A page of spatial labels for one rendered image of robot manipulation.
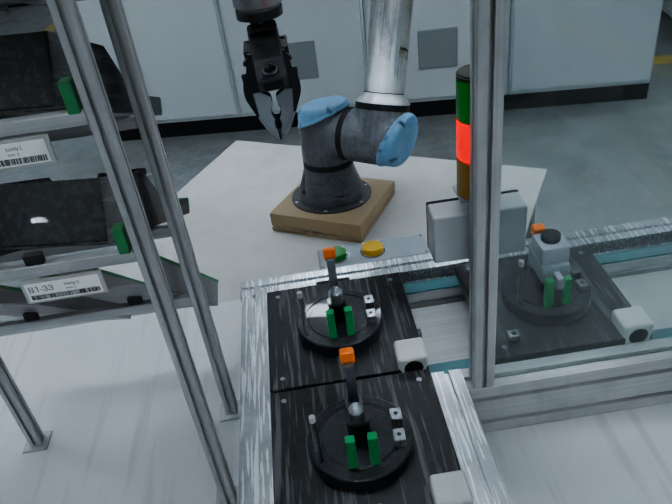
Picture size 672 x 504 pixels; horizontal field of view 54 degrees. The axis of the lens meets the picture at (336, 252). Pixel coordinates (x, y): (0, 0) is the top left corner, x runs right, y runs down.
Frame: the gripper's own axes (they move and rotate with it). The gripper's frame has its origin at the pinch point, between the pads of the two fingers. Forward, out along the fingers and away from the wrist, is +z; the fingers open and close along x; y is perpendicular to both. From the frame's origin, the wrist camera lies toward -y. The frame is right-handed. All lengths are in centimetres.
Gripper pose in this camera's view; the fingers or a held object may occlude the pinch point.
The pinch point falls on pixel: (280, 134)
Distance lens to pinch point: 112.0
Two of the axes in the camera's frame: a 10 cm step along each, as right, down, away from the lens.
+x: -9.9, 1.5, -0.2
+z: 1.1, 8.1, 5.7
